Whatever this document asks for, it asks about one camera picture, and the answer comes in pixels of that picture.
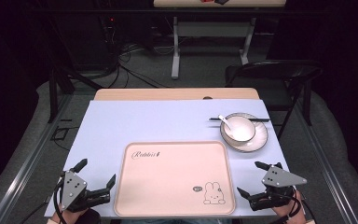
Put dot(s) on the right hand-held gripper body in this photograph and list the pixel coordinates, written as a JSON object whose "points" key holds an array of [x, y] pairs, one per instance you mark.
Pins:
{"points": [[279, 179]]}

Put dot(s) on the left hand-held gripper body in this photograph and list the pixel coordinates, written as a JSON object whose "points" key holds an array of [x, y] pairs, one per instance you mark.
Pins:
{"points": [[71, 189]]}

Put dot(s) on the person's left hand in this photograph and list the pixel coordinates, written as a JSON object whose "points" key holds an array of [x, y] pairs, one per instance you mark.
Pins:
{"points": [[68, 217]]}

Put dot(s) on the person's right hand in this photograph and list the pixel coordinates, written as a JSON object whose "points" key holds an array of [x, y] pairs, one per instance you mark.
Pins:
{"points": [[290, 213]]}

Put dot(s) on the white plate with dark rim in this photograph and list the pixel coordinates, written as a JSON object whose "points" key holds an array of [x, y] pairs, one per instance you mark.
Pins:
{"points": [[259, 140]]}

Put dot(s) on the white ceramic bowl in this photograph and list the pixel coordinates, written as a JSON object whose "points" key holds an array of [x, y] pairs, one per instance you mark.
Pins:
{"points": [[242, 129]]}

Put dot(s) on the black chopstick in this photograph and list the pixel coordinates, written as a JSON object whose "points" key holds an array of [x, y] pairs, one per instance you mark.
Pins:
{"points": [[262, 120], [214, 118]]}

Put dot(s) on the white ceramic spoon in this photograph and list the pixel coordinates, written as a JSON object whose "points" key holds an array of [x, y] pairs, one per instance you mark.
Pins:
{"points": [[224, 121]]}

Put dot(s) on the pink tray with rabbit print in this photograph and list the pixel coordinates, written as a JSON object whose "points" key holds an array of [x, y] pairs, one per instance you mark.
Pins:
{"points": [[171, 180]]}

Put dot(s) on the light blue table cover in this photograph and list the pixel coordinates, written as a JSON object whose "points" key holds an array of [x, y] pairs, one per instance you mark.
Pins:
{"points": [[130, 124]]}

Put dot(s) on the black metal stand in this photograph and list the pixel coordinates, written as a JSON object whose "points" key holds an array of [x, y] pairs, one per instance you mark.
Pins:
{"points": [[54, 93]]}

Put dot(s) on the black folding chair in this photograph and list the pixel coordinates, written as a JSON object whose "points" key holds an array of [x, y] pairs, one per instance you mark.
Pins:
{"points": [[276, 73]]}

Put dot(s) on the wooden table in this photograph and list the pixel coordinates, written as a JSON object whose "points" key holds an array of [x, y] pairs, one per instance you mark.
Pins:
{"points": [[167, 93]]}

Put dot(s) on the dark device with red light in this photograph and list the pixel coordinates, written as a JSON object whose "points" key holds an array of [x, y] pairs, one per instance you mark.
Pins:
{"points": [[110, 34]]}

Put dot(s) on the white-framed table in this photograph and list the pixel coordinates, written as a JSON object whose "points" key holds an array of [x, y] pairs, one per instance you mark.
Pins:
{"points": [[211, 29]]}

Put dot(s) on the black object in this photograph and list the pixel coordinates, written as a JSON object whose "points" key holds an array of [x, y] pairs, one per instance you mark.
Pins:
{"points": [[221, 1]]}

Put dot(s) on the red object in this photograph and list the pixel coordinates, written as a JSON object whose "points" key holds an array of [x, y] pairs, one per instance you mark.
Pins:
{"points": [[206, 1]]}

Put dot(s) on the aluminium floor rail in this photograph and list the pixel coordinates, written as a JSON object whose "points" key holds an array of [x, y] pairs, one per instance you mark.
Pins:
{"points": [[326, 165], [24, 174]]}

